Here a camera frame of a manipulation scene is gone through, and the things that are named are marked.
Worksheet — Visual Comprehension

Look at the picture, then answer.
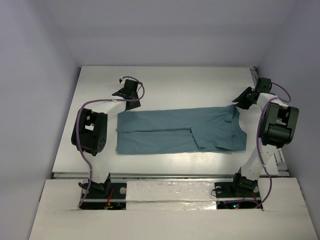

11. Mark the teal t shirt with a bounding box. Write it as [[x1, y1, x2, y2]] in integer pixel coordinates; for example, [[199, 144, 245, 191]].
[[116, 104, 247, 155]]

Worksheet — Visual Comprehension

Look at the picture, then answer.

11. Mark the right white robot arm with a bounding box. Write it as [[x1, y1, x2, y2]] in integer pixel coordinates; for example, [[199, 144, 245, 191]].
[[230, 77, 300, 196]]

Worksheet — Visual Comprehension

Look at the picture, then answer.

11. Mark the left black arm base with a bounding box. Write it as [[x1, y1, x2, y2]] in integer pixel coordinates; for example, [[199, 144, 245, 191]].
[[78, 175, 127, 210]]

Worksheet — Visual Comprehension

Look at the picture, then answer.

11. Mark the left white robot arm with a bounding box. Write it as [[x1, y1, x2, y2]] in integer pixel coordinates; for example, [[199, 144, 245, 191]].
[[71, 76, 145, 198]]

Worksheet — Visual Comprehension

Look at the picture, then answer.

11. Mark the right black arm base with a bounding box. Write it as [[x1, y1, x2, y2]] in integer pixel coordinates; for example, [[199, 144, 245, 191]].
[[210, 173, 262, 210]]

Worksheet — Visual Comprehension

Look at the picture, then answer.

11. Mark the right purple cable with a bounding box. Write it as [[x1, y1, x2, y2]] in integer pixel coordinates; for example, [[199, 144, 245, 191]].
[[256, 81, 292, 210]]

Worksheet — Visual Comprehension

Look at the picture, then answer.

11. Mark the purple cable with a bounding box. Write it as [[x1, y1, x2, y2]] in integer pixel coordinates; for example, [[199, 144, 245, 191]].
[[75, 75, 146, 208], [256, 81, 292, 210]]

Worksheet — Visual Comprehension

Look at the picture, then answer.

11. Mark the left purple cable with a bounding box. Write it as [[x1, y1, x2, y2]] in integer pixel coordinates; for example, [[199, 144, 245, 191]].
[[75, 75, 146, 208]]

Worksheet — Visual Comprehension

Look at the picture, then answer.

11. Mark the aluminium right side rail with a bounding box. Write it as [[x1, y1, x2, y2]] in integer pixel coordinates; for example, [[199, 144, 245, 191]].
[[249, 66, 291, 178]]

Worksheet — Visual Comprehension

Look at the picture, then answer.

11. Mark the aluminium rail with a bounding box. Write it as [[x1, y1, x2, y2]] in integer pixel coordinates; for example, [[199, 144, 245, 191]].
[[249, 66, 291, 178], [51, 171, 288, 180]]

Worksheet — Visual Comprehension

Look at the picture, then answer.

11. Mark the aluminium front rail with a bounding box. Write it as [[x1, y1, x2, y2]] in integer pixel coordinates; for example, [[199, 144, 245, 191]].
[[51, 171, 288, 180]]

